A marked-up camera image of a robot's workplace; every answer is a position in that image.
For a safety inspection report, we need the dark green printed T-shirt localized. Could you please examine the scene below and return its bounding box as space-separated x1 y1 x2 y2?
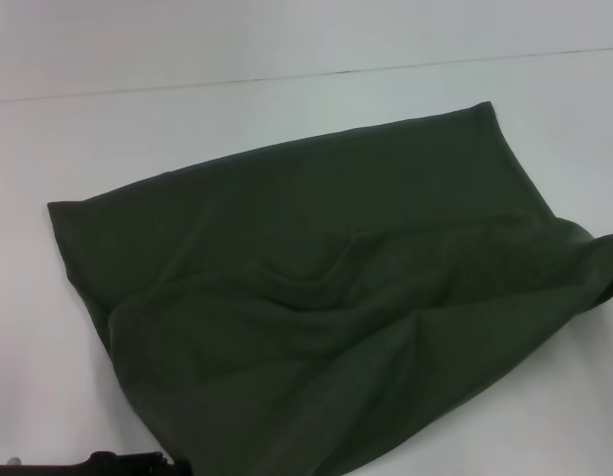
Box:
47 100 613 476

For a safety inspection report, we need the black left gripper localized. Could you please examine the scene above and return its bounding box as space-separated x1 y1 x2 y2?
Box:
0 449 193 476

